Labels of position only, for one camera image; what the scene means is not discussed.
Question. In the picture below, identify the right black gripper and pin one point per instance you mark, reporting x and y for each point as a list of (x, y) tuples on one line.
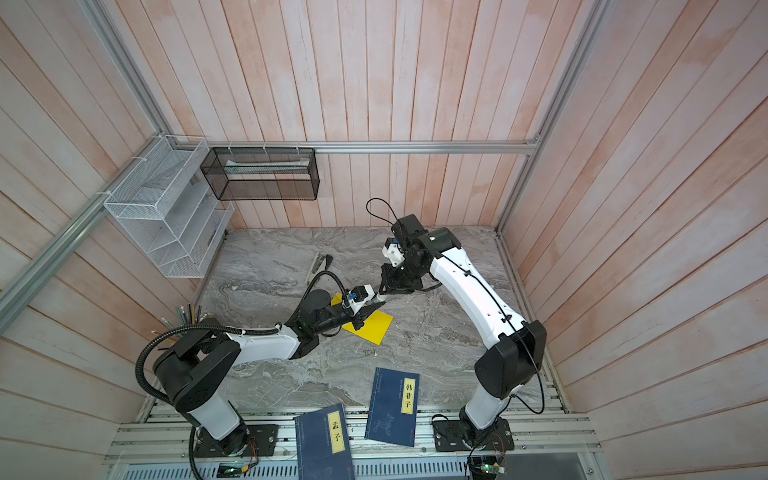
[(390, 285)]

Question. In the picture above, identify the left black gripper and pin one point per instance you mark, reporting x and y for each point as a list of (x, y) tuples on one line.
[(360, 317)]

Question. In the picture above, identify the yellow envelope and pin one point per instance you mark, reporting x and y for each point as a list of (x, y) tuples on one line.
[(373, 329)]

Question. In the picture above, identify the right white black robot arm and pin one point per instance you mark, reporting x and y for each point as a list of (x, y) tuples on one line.
[(514, 347)]

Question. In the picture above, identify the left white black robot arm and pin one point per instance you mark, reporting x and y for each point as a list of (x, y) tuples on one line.
[(185, 366)]

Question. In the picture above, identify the blue book on table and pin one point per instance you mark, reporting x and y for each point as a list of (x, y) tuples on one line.
[(393, 407)]

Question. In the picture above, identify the pen holder with pencils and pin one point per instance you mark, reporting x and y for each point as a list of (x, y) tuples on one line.
[(186, 314)]

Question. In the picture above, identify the black mesh basket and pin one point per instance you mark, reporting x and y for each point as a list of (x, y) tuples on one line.
[(262, 173)]

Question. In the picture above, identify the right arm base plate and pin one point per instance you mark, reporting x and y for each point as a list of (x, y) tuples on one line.
[(461, 435)]

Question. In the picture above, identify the blue book on rail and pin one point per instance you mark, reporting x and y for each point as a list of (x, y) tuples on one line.
[(323, 450)]

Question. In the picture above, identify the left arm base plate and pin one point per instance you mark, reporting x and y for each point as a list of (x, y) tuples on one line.
[(257, 440)]

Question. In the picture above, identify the aluminium frame rail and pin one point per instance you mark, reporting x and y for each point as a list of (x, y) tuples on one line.
[(391, 147)]

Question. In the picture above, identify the white wire mesh shelf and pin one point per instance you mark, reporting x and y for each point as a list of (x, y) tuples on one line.
[(169, 209)]

